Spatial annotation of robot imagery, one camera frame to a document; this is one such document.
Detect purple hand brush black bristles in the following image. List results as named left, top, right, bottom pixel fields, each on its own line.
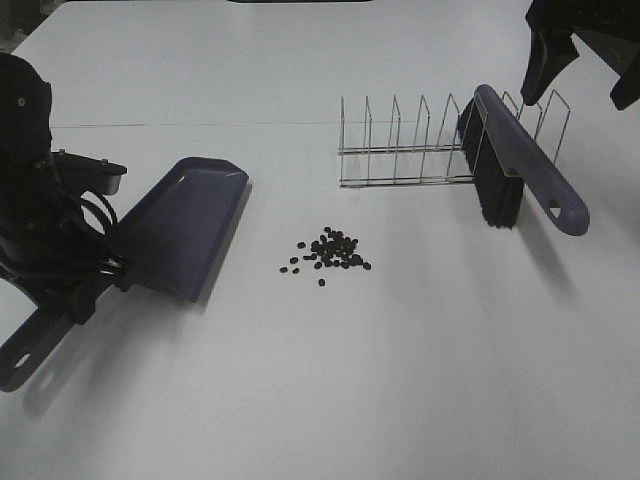
left=456, top=84, right=590, bottom=236

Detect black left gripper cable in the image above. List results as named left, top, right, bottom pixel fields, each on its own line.
left=74, top=189, right=126, bottom=276

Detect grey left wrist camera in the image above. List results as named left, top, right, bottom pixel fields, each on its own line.
left=52, top=150, right=127, bottom=196

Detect pile of coffee beans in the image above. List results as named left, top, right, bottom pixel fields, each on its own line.
left=271, top=225, right=374, bottom=288

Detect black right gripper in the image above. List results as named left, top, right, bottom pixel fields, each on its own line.
left=520, top=1, right=639, bottom=111

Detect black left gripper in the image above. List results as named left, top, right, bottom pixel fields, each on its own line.
left=1, top=53, right=133, bottom=325

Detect chrome wire dish rack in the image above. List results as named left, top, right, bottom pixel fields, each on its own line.
left=337, top=90, right=572, bottom=188

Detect purple plastic dustpan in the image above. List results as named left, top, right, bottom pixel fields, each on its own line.
left=1, top=157, right=248, bottom=392

